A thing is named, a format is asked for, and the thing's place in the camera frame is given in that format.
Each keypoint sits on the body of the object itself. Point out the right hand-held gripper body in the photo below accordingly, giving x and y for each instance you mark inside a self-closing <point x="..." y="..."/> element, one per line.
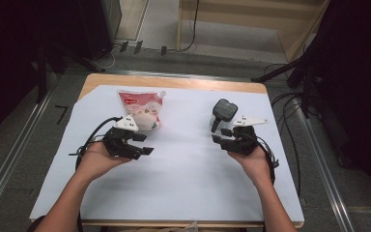
<point x="243" y="141"/>

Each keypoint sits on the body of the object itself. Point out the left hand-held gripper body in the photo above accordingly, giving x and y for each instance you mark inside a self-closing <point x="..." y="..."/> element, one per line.
<point x="119" y="141"/>

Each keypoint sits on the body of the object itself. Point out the red and white spouted pouch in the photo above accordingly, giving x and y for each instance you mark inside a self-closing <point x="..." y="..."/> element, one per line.
<point x="141" y="109"/>

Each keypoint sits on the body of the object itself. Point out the person's right hand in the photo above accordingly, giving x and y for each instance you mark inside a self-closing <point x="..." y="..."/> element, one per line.
<point x="254" y="164"/>

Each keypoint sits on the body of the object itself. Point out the person's left hand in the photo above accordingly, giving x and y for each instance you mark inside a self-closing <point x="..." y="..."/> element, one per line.
<point x="96" y="161"/>

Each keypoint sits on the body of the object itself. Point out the white paper sheet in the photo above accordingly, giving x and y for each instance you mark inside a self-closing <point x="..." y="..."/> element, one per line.
<point x="186" y="180"/>

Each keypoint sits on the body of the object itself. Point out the wooden table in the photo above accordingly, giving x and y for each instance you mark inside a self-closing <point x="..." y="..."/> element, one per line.
<point x="174" y="82"/>

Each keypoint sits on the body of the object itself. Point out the black tripod stand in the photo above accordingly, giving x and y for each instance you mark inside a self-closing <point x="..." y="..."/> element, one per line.
<point x="306" y="83"/>

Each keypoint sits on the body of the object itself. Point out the black tape strip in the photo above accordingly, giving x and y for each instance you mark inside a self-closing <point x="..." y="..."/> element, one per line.
<point x="163" y="50"/>
<point x="137" y="47"/>
<point x="124" y="46"/>

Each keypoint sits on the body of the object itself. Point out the black metal stand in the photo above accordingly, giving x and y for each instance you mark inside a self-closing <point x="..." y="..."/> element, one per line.
<point x="41" y="77"/>

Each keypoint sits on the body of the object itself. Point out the black cabinet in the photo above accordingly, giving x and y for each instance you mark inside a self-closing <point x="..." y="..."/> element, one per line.
<point x="99" y="25"/>

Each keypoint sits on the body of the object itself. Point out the dark curtain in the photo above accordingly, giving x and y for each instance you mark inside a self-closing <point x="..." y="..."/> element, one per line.
<point x="360" y="80"/>
<point x="6" y="64"/>

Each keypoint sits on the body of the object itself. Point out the metal floor rail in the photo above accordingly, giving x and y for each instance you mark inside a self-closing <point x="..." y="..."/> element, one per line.
<point x="325" y="174"/>
<point x="174" y="74"/>
<point x="13" y="158"/>

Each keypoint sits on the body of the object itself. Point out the light wooden frame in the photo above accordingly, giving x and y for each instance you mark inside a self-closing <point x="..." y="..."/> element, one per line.
<point x="298" y="38"/>

